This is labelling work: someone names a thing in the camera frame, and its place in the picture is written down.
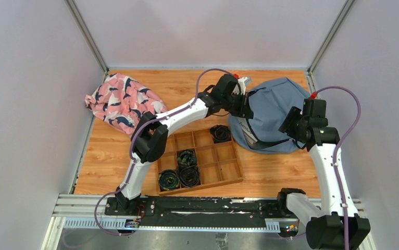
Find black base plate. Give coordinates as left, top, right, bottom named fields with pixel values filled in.
left=104, top=196, right=300, bottom=231

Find blue grey backpack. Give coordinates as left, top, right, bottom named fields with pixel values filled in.
left=228, top=77, right=310, bottom=154

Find rolled dark belt bottom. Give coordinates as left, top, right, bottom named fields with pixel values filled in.
left=177, top=165, right=201, bottom=188

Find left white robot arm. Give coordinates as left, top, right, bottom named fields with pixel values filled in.
left=115, top=71, right=253, bottom=215

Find wooden compartment tray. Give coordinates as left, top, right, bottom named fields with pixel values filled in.
left=156, top=128, right=244, bottom=196

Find rolled green belt middle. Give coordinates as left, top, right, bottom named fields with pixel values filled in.
left=177, top=149, right=197, bottom=166

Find white furniture book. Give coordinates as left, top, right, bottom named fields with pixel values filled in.
left=238, top=117, right=258, bottom=147

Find rolled green belt bottom-left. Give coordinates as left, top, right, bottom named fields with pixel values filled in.
left=158, top=169, right=181, bottom=191

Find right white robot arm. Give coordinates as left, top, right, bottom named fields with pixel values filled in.
left=276, top=98, right=371, bottom=249

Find pink patterned cloth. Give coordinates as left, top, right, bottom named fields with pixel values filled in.
left=84, top=73, right=168, bottom=136

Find rolled black belt top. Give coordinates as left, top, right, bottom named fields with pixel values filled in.
left=209, top=125, right=231, bottom=144

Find aluminium rail frame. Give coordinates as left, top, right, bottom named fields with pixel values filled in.
left=41, top=193, right=376, bottom=250

